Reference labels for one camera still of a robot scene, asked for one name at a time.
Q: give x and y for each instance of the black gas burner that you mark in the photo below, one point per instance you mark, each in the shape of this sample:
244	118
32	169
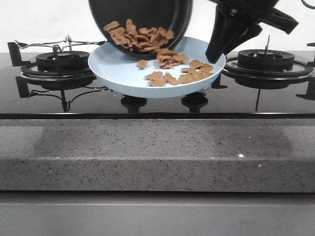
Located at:
68	60
259	60

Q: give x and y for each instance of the right black gas burner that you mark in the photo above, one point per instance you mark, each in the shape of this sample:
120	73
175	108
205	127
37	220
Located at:
259	60

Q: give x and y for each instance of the brown meat pieces pile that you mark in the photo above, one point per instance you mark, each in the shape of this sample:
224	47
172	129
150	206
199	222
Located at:
152	40

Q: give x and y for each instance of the light blue plate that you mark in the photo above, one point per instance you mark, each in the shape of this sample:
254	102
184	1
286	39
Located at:
119	72

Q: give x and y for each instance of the grey cabinet drawer front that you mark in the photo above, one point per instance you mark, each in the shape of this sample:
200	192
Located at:
156	214

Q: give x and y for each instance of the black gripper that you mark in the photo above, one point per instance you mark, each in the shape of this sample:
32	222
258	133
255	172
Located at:
231	15

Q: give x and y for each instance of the black pan support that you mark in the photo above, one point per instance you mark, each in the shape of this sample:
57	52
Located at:
51	80
301	72

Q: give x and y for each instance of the left black pan support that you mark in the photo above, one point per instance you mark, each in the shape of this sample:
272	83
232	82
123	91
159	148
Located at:
51	80

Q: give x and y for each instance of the black frying pan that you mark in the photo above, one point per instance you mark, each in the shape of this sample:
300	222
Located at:
169	14

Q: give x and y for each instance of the right silver stove knob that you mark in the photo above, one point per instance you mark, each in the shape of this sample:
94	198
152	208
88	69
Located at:
204	89

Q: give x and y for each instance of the right black pan support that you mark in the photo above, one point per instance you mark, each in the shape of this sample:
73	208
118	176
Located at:
301	72

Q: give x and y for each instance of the left black gas burner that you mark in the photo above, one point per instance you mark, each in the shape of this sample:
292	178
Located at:
68	60

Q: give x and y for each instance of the black glass gas cooktop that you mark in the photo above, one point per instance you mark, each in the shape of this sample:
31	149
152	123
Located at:
227	98

